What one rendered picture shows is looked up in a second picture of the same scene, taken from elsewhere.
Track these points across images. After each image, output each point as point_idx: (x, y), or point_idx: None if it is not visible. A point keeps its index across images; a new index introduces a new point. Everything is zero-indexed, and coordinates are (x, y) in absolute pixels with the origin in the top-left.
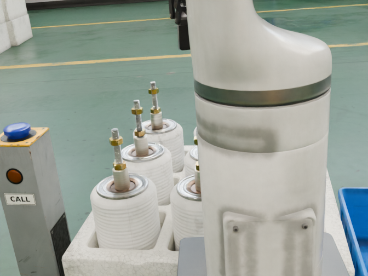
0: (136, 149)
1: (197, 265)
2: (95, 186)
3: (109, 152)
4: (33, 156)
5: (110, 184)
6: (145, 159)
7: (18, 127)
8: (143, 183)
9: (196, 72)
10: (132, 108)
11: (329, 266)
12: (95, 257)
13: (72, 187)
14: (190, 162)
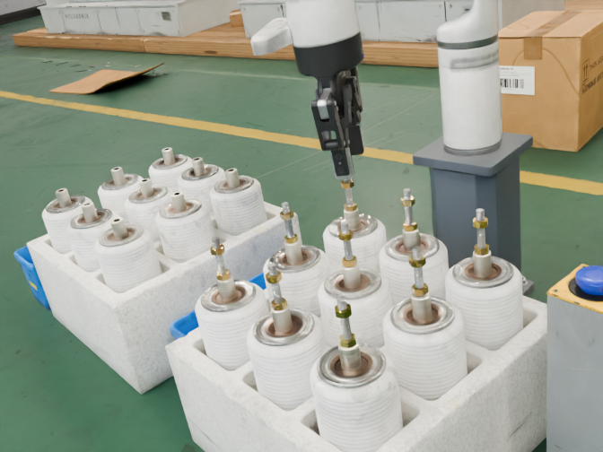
0: (431, 308)
1: (494, 155)
2: (510, 284)
3: None
4: None
5: (493, 277)
6: (430, 296)
7: (592, 268)
8: (460, 266)
9: (497, 29)
10: (423, 258)
11: (434, 145)
12: (534, 299)
13: None
14: (386, 283)
